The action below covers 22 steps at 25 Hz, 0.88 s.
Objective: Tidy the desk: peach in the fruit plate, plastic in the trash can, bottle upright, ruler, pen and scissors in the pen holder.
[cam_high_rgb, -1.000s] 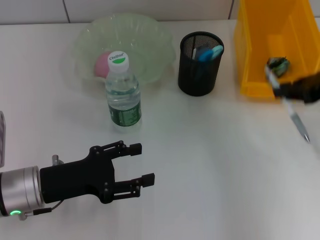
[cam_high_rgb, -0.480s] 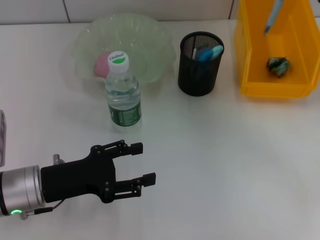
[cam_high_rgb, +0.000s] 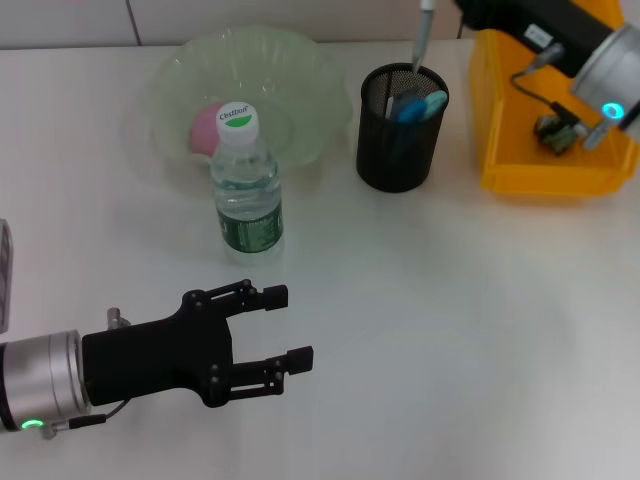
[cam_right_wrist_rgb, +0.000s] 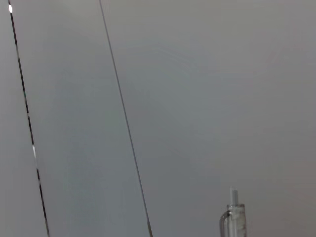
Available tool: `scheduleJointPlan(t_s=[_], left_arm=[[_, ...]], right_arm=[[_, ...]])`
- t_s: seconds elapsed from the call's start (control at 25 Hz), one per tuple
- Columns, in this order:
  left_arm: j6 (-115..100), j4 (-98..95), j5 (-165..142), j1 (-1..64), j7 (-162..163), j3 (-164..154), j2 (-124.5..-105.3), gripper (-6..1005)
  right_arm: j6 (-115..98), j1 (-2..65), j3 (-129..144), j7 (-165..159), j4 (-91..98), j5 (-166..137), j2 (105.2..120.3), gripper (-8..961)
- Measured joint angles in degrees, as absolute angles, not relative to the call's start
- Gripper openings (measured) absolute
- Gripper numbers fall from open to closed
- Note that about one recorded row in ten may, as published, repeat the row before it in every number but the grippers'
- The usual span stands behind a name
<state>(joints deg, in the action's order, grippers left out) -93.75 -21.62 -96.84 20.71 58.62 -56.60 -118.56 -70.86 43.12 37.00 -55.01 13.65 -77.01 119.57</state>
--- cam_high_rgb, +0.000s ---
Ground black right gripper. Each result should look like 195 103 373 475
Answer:
452 0 626 79

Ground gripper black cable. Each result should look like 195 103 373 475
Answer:
509 43 609 149
39 399 129 441

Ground pink peach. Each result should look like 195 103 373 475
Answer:
188 103 224 156

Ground blue scissors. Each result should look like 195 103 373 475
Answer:
394 89 449 156

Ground yellow plastic storage bin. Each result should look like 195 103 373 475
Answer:
468 27 640 198

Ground green glass fruit bowl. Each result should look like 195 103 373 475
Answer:
144 27 353 171

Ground green label water bottle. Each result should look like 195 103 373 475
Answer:
208 99 286 269

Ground black mesh pen holder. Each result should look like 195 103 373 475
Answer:
355 62 450 193

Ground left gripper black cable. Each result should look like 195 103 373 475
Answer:
39 399 129 441

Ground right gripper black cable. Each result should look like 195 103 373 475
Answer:
509 43 609 149

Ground green plastic wrapper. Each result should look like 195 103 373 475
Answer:
533 113 576 154

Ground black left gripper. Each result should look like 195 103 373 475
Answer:
81 278 315 409

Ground white grey clear pen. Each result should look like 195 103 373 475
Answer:
411 0 437 74

